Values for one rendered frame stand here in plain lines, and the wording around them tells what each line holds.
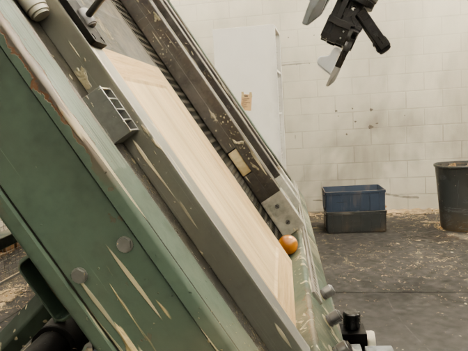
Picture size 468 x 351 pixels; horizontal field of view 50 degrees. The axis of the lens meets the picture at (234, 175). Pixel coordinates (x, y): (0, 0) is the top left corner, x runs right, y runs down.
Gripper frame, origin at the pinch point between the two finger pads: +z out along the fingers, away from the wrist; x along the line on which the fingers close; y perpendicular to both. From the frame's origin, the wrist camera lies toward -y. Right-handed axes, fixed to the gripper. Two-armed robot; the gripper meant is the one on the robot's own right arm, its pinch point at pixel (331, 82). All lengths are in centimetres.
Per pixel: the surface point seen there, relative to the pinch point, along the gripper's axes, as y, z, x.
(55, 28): 36, 11, 63
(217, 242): 4, 29, 61
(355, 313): -27, 45, 15
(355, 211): -72, 85, -384
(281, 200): -1.2, 35.2, -16.6
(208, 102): 29.5, 18.1, -15.1
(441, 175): -130, 18, -385
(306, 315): -13, 40, 43
